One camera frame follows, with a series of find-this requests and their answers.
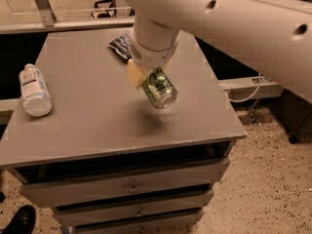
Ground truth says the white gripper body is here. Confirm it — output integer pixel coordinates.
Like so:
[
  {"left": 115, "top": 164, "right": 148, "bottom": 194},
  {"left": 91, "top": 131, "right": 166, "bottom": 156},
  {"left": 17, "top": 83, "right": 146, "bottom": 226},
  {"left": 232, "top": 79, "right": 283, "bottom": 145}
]
[{"left": 129, "top": 30, "right": 178, "bottom": 69}]

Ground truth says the green soda can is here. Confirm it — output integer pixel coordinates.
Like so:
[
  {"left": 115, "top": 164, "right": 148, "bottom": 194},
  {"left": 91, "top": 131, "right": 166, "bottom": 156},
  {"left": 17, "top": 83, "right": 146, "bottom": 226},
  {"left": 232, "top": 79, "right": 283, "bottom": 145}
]
[{"left": 141, "top": 67, "right": 177, "bottom": 109}]

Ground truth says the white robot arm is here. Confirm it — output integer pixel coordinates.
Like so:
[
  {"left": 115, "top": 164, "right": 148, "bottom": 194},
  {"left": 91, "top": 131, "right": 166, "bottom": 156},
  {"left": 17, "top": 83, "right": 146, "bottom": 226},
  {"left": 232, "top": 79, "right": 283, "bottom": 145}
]
[{"left": 126, "top": 0, "right": 312, "bottom": 102}]

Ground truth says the blue chip bag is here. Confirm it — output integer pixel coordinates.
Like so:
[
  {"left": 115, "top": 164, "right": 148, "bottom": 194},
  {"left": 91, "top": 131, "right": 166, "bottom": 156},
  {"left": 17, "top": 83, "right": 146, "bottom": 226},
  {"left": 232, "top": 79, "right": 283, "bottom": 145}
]
[{"left": 109, "top": 34, "right": 131, "bottom": 60}]

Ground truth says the black office chair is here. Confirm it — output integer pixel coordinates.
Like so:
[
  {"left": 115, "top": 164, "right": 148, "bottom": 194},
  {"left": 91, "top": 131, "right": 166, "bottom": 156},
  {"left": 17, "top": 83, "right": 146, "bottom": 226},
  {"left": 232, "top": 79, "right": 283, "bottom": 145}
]
[{"left": 91, "top": 0, "right": 135, "bottom": 19}]

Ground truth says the grey drawer cabinet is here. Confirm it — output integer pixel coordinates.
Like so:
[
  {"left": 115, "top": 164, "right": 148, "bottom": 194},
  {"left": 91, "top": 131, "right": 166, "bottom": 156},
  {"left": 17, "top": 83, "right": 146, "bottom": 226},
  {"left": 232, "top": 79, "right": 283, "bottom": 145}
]
[{"left": 0, "top": 22, "right": 248, "bottom": 234}]

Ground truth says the clear plastic water bottle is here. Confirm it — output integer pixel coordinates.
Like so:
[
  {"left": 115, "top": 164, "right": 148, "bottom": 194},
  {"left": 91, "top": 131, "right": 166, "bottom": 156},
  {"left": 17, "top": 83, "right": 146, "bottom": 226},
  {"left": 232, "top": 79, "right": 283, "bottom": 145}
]
[{"left": 19, "top": 63, "right": 53, "bottom": 117}]

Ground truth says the top grey drawer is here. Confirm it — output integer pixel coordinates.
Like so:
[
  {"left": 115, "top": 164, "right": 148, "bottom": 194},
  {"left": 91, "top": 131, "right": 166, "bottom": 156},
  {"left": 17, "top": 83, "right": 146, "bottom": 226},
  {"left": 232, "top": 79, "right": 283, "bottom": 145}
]
[{"left": 19, "top": 158, "right": 229, "bottom": 208}]

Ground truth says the grey drawer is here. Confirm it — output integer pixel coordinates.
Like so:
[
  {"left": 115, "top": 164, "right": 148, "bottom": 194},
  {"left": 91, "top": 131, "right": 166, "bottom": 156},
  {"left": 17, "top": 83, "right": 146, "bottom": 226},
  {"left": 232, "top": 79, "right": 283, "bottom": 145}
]
[
  {"left": 76, "top": 209, "right": 204, "bottom": 234},
  {"left": 54, "top": 190, "right": 214, "bottom": 226},
  {"left": 19, "top": 158, "right": 229, "bottom": 208}
]

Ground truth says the dark cart on floor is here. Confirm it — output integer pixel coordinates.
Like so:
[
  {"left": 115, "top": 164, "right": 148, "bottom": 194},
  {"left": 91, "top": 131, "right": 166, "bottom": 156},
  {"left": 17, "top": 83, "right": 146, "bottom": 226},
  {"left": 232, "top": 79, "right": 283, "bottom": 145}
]
[{"left": 277, "top": 90, "right": 312, "bottom": 143}]

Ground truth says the middle grey drawer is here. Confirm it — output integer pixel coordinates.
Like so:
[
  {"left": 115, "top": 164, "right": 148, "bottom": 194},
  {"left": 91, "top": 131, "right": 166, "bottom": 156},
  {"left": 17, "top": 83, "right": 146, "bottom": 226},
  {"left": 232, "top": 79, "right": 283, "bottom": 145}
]
[{"left": 54, "top": 190, "right": 214, "bottom": 226}]

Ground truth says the bottom grey drawer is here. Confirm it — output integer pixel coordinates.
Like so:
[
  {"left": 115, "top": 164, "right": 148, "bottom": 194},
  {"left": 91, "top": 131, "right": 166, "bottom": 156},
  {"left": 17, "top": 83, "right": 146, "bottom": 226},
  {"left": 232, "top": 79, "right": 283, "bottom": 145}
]
[{"left": 76, "top": 209, "right": 204, "bottom": 234}]

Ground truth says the black shoe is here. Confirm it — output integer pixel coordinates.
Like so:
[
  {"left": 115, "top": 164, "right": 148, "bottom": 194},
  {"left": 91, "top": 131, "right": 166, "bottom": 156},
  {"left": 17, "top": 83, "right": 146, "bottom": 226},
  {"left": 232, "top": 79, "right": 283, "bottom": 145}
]
[{"left": 0, "top": 205, "right": 36, "bottom": 234}]

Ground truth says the white cable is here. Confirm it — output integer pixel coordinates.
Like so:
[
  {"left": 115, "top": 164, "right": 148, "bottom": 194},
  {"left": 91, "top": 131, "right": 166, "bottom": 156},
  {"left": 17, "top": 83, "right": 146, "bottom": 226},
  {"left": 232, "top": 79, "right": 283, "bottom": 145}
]
[{"left": 226, "top": 72, "right": 263, "bottom": 103}]

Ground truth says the metal railing frame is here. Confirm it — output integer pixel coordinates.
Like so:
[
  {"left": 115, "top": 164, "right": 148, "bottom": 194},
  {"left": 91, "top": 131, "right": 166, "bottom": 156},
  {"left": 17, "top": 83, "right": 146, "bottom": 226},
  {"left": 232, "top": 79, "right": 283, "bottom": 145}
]
[{"left": 0, "top": 0, "right": 134, "bottom": 35}]

